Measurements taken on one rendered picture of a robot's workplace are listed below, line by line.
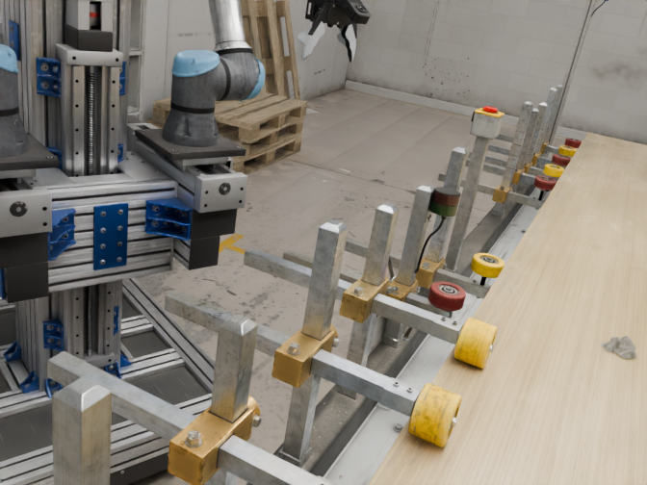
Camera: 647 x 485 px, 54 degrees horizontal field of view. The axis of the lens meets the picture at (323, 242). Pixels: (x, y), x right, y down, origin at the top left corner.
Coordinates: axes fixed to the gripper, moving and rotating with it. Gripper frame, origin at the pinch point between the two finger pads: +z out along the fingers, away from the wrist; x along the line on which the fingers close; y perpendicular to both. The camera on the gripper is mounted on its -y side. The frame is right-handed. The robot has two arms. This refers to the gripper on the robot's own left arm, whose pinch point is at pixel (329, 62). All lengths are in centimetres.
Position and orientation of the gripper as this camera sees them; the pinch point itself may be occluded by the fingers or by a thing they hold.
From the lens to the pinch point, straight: 156.0
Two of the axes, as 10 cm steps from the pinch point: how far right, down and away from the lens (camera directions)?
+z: -1.5, 9.1, 3.9
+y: -6.2, -4.0, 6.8
